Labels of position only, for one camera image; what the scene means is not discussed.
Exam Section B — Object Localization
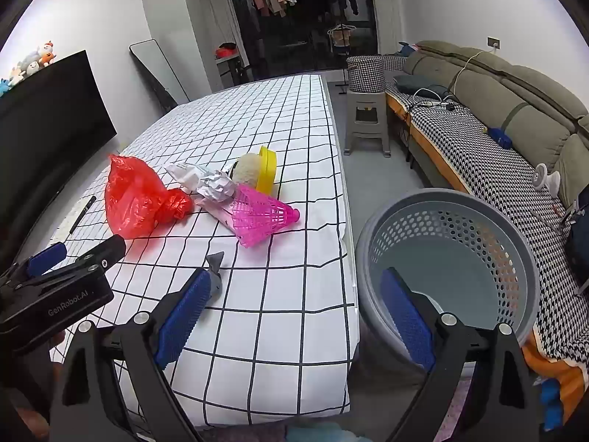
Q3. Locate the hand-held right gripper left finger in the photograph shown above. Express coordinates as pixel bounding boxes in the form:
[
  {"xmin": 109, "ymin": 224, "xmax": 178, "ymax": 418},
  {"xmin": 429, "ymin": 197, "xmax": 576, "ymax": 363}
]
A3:
[{"xmin": 48, "ymin": 267, "xmax": 212, "ymax": 442}]

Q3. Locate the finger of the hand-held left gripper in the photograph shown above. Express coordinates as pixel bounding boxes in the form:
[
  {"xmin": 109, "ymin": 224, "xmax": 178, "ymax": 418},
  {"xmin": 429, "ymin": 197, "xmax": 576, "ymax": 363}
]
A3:
[
  {"xmin": 28, "ymin": 234, "xmax": 127, "ymax": 286},
  {"xmin": 0, "ymin": 241, "xmax": 68, "ymax": 288}
]

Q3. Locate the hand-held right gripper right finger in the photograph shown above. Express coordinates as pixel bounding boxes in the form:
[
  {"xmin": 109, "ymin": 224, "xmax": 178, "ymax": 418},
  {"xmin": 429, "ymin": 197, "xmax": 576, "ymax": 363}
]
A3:
[{"xmin": 380, "ymin": 267, "xmax": 544, "ymax": 442}]

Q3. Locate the red plastic bag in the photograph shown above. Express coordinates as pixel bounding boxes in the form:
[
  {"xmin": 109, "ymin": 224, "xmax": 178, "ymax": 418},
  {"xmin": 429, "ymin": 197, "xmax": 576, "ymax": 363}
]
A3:
[{"xmin": 104, "ymin": 154, "xmax": 194, "ymax": 240}]

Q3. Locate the grey perforated laundry basket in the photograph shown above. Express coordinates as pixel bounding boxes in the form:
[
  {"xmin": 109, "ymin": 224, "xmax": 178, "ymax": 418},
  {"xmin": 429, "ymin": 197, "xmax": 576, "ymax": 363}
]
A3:
[{"xmin": 354, "ymin": 188, "xmax": 540, "ymax": 369}]

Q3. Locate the white plastic wrapper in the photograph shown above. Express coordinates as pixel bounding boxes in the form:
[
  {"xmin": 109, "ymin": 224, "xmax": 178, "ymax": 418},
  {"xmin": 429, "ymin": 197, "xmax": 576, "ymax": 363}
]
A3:
[{"xmin": 165, "ymin": 162, "xmax": 217, "ymax": 192}]

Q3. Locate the pink wipes packet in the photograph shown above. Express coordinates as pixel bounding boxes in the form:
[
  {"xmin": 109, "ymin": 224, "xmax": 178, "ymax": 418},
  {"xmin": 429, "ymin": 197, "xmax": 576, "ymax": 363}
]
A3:
[{"xmin": 193, "ymin": 196, "xmax": 240, "ymax": 235}]

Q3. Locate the silver foil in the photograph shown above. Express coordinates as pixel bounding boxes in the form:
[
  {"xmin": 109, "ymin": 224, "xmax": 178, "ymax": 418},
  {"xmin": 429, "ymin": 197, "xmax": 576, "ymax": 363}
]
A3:
[{"xmin": 195, "ymin": 170, "xmax": 237, "ymax": 203}]

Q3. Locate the pink plastic shuttlecock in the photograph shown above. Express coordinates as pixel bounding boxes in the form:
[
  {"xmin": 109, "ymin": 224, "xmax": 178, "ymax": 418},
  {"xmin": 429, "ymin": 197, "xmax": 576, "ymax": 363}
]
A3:
[{"xmin": 230, "ymin": 184, "xmax": 301, "ymax": 248}]

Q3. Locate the beige powder puff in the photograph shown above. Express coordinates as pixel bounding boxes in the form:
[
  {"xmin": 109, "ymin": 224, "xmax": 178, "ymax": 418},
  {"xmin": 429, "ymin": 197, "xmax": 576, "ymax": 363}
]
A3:
[{"xmin": 232, "ymin": 153, "xmax": 262, "ymax": 187}]

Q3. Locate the yellow plastic lid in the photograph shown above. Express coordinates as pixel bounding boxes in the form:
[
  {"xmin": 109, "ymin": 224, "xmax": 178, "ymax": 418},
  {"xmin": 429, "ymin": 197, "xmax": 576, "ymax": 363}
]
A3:
[{"xmin": 256, "ymin": 145, "xmax": 278, "ymax": 195}]

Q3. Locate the pink fluffy rug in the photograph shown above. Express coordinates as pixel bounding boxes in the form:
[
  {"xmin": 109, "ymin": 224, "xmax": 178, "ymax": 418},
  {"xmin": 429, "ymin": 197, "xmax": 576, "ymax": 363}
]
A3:
[{"xmin": 435, "ymin": 378, "xmax": 472, "ymax": 442}]

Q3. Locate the black television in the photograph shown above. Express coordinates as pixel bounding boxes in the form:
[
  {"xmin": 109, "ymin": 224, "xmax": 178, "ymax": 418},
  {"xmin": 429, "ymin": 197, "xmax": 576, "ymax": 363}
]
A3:
[{"xmin": 0, "ymin": 49, "xmax": 118, "ymax": 268}]

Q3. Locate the light blue cloth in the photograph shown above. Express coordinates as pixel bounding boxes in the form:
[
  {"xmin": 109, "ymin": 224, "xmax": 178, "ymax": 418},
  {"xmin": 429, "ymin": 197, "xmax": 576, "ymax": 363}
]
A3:
[{"xmin": 285, "ymin": 424, "xmax": 351, "ymax": 442}]

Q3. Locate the blue fabric piece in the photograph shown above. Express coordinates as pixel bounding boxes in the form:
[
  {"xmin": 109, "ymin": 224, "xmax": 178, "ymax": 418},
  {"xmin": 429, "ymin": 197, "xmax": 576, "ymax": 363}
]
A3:
[{"xmin": 540, "ymin": 378, "xmax": 564, "ymax": 430}]

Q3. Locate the navy grey backpack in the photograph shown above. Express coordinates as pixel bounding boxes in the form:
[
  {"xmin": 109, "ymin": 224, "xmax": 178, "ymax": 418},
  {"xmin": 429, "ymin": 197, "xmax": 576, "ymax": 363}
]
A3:
[{"xmin": 564, "ymin": 212, "xmax": 589, "ymax": 295}]

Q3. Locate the leaning floor mirror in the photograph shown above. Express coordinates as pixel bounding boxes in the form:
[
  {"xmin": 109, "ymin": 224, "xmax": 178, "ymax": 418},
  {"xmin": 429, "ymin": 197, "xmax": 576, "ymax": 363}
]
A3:
[{"xmin": 129, "ymin": 39, "xmax": 180, "ymax": 111}]

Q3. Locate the grey plastic stool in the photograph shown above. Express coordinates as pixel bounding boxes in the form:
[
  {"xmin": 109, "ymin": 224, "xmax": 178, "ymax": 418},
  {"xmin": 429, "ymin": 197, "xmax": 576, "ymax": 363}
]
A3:
[{"xmin": 345, "ymin": 88, "xmax": 393, "ymax": 157}]

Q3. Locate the small white fan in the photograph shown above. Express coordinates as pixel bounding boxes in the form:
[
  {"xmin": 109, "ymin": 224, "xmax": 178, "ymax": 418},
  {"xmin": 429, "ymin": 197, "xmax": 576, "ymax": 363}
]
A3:
[{"xmin": 534, "ymin": 163, "xmax": 562, "ymax": 194}]

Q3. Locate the blue pouch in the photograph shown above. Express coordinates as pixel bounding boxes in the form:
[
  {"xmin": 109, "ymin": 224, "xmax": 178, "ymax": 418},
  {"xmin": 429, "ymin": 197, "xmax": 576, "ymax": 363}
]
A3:
[{"xmin": 488, "ymin": 125, "xmax": 514, "ymax": 149}]

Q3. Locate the grey desk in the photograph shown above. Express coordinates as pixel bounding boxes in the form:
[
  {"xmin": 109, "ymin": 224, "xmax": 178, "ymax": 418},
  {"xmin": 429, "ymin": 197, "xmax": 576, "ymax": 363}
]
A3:
[{"xmin": 215, "ymin": 53, "xmax": 251, "ymax": 88}]

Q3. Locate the dark teal cushion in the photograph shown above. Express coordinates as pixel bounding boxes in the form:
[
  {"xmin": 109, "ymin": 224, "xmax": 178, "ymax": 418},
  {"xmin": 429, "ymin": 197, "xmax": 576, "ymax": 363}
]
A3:
[{"xmin": 395, "ymin": 75, "xmax": 449, "ymax": 97}]

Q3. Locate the olive green sofa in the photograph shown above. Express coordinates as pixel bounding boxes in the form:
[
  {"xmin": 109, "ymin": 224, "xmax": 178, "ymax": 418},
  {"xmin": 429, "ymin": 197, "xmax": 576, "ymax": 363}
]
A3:
[{"xmin": 384, "ymin": 41, "xmax": 589, "ymax": 295}]

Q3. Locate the houndstooth ottoman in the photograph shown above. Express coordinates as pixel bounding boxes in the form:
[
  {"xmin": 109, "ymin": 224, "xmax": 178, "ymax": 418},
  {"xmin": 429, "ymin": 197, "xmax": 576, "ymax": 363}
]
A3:
[{"xmin": 346, "ymin": 54, "xmax": 385, "ymax": 94}]

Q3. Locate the orange garment on hanger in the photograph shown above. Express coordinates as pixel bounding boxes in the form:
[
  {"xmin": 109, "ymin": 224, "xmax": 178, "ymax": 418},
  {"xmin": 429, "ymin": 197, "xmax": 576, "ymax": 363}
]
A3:
[{"xmin": 328, "ymin": 23, "xmax": 357, "ymax": 53}]

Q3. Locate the white charger cable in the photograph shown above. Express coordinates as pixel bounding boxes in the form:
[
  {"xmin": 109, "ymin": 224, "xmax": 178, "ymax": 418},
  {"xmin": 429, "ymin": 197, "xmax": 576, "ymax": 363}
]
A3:
[{"xmin": 412, "ymin": 48, "xmax": 497, "ymax": 110}]

